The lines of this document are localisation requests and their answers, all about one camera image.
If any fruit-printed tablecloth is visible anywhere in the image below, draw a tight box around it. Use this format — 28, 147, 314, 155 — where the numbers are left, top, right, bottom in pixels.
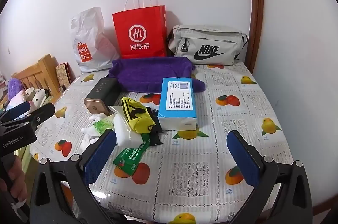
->
29, 63, 295, 224

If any dark green box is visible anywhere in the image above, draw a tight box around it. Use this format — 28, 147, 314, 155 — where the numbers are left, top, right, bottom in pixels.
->
84, 78, 119, 116

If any wooden headboard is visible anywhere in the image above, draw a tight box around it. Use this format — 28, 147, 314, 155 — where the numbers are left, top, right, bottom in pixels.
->
12, 54, 64, 103

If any red paper bag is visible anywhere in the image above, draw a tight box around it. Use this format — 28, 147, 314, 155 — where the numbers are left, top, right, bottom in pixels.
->
112, 0, 167, 59

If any person's left hand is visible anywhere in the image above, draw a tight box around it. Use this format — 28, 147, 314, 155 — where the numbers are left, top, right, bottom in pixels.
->
8, 157, 27, 201

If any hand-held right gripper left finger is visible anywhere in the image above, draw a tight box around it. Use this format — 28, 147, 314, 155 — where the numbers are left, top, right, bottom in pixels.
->
30, 129, 118, 224

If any blue tissue pack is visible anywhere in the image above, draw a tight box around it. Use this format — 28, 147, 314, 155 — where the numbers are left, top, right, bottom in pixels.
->
158, 77, 198, 131

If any light green wipes pack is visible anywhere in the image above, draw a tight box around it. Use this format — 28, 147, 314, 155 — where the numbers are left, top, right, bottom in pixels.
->
93, 118, 115, 136

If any purple fluffy toy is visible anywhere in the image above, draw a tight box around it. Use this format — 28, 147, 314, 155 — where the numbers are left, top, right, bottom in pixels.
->
7, 78, 23, 100

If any brown wooden door frame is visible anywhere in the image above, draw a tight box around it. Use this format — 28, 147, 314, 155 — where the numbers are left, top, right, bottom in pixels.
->
247, 0, 264, 75

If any yellow pouch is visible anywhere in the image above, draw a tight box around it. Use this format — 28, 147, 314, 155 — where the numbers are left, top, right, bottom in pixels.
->
121, 97, 157, 133

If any green sachet packet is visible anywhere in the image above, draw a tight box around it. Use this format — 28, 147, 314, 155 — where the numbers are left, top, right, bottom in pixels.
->
113, 133, 151, 175

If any white plastic shopping bag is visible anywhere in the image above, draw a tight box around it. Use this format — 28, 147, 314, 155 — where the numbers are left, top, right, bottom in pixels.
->
69, 7, 120, 73

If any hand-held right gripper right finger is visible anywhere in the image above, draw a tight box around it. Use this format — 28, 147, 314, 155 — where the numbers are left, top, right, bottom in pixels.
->
226, 129, 313, 224

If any grey waist bag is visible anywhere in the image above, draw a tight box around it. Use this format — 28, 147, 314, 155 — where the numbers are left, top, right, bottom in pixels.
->
166, 24, 249, 66

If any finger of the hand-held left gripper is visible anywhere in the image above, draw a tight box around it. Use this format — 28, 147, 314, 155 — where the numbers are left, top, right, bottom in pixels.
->
5, 103, 56, 132
0, 100, 31, 121

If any purple towel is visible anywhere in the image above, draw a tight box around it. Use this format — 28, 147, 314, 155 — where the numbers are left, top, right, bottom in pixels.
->
108, 57, 206, 94

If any black watch strap with holes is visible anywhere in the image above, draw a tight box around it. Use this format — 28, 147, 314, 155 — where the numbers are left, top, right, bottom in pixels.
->
149, 118, 164, 146

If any white sponge block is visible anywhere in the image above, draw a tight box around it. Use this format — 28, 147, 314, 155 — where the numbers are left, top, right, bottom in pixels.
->
113, 114, 143, 147

